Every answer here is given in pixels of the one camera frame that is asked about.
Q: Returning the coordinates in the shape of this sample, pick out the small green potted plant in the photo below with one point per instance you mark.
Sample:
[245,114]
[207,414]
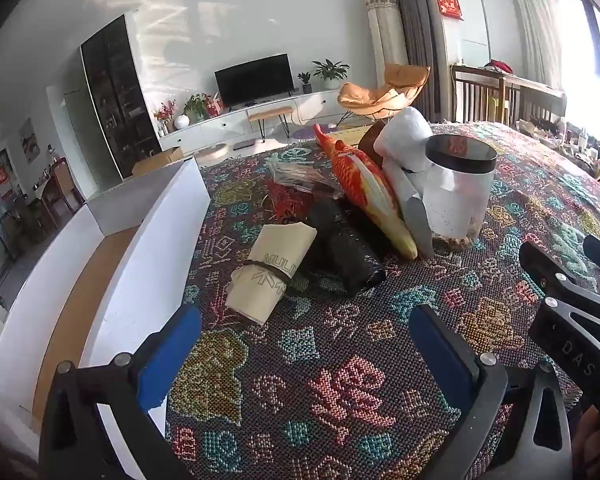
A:
[305,80]

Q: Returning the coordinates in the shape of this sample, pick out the wooden bench with hairpin legs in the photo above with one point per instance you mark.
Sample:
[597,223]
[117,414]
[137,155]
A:
[270,112]

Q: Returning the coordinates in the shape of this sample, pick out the purple floor mat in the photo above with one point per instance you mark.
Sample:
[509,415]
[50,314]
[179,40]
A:
[307,132]

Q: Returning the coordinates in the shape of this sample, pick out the clear plastic bag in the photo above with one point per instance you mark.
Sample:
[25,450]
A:
[300,172]

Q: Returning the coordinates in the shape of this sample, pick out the framed wall picture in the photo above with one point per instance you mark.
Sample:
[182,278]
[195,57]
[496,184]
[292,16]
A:
[30,140]

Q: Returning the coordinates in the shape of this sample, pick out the round wooden platform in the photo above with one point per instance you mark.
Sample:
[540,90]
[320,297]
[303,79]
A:
[210,154]

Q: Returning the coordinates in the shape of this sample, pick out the orange lounge chair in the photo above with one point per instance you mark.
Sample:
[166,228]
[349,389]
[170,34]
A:
[375,95]

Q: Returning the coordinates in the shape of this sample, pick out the orange fish plush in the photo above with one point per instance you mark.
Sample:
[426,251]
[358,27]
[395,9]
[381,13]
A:
[365,185]

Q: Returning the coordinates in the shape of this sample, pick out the cardboard box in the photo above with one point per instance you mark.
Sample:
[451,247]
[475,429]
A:
[157,160]

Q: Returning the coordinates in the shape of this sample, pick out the beige cloth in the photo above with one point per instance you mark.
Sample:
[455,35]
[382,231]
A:
[272,270]

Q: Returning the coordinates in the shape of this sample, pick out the white storage box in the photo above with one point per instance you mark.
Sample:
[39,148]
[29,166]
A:
[130,270]

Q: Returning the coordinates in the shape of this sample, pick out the red flowers in white vase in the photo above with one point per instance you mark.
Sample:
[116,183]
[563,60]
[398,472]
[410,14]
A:
[180,121]

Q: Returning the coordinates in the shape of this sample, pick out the clear jar with black lid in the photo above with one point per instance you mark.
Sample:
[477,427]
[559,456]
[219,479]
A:
[457,190]

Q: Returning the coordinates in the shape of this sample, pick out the black cloth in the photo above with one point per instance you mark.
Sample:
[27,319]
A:
[345,250]

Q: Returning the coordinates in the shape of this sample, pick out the white television cabinet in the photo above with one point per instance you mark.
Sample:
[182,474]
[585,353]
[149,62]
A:
[220,122]

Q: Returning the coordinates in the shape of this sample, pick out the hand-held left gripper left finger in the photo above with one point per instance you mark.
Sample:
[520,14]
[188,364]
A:
[167,355]

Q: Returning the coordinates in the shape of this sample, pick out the brown knit cloth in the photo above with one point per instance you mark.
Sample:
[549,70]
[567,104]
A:
[370,142]

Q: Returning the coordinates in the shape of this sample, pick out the red wall hanging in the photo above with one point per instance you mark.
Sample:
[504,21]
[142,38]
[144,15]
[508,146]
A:
[449,2]

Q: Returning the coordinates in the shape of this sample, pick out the black display cabinet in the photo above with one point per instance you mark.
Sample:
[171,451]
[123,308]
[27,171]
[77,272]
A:
[120,100]

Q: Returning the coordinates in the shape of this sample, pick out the red gift bag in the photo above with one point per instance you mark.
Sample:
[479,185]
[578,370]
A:
[214,106]

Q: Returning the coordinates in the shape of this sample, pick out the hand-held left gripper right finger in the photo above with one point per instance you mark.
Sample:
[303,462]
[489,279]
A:
[440,355]

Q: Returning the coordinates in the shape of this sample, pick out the bushy green potted plant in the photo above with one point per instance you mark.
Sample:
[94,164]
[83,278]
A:
[196,105]

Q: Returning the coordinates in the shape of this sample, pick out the pile of assorted clutter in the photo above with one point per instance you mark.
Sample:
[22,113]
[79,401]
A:
[580,145]

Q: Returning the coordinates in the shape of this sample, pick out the white sheer curtain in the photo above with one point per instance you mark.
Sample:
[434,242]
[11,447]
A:
[535,20]

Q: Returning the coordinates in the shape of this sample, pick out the yellow flat box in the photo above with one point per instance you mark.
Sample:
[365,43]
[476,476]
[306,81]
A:
[352,136]

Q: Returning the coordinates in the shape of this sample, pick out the person's right hand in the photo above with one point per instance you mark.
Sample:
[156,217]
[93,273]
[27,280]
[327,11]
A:
[597,440]

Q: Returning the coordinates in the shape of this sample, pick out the large green potted plant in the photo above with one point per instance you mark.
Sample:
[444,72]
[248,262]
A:
[330,71]

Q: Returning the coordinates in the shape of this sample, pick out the brown wooden dining chair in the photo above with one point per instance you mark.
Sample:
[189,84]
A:
[62,190]

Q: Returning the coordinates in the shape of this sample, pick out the printed woven blanket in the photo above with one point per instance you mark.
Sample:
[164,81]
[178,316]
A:
[330,360]

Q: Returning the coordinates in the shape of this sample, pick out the red door sign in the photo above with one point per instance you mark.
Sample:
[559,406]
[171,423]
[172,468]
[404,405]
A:
[1,176]

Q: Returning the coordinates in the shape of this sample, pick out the red cloth on chairs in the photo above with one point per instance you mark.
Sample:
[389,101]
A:
[500,66]

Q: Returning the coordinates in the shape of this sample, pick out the black television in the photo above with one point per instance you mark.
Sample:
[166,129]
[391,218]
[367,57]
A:
[253,80]

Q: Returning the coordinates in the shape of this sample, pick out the covered standing air conditioner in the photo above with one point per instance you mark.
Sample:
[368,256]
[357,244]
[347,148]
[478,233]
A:
[385,35]

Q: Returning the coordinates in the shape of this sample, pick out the wooden slatted chairs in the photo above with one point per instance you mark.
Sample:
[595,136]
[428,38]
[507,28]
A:
[480,95]

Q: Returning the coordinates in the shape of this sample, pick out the grey curtain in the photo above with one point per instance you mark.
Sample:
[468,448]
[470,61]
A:
[415,25]

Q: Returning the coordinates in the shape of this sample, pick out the red mesh pouch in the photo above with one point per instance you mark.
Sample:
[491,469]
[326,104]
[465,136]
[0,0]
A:
[287,202]

